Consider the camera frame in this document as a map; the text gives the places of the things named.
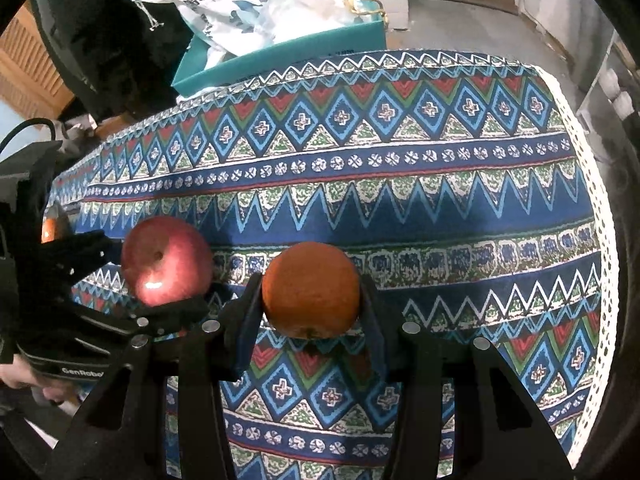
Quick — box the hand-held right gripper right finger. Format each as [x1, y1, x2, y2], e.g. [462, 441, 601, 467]
[359, 275, 576, 480]

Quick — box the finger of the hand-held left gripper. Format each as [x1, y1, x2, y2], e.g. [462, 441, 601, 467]
[19, 230, 124, 287]
[65, 294, 215, 341]

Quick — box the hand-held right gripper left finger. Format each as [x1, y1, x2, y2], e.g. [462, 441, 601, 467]
[42, 272, 266, 480]

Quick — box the orange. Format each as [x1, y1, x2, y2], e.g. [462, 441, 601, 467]
[261, 241, 362, 339]
[41, 217, 69, 244]

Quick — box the red apple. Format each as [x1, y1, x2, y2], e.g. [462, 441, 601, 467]
[121, 216, 214, 307]

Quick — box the person's left hand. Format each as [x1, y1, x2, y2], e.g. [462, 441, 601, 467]
[0, 354, 67, 406]

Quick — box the cardboard box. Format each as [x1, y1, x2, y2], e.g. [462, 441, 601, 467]
[95, 115, 139, 139]

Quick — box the blue patterned tablecloth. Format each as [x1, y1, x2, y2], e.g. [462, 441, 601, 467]
[47, 49, 621, 480]

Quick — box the wooden louvered cabinet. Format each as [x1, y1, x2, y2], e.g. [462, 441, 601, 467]
[0, 7, 76, 118]

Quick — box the teal box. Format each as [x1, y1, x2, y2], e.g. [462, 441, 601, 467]
[171, 0, 388, 99]

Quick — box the white printed rice bag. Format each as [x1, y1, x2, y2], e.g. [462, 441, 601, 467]
[117, 0, 301, 56]

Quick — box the clear plastic bag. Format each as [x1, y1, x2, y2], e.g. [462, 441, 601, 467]
[255, 0, 372, 43]

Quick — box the black cable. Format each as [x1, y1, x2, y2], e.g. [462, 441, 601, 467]
[0, 117, 59, 154]

